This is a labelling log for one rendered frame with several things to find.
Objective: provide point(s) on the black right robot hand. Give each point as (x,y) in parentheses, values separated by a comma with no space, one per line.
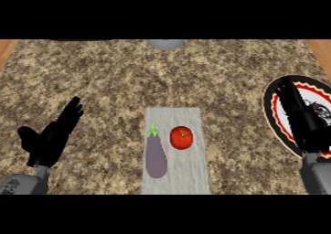
(307,119)

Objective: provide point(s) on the red tomato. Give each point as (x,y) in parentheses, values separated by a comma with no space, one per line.
(180,137)

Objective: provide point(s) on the grey placemat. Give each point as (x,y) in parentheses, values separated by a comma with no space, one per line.
(176,152)

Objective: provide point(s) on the black red patterned plate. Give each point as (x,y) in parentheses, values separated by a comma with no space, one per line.
(279,119)

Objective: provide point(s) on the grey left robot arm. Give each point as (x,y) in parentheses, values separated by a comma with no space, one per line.
(25,182)

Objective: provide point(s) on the grey round object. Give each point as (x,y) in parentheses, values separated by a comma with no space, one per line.
(165,44)

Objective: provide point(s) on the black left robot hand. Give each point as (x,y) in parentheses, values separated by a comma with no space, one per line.
(52,137)

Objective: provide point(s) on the purple eggplant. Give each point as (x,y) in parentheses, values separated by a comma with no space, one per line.
(155,157)

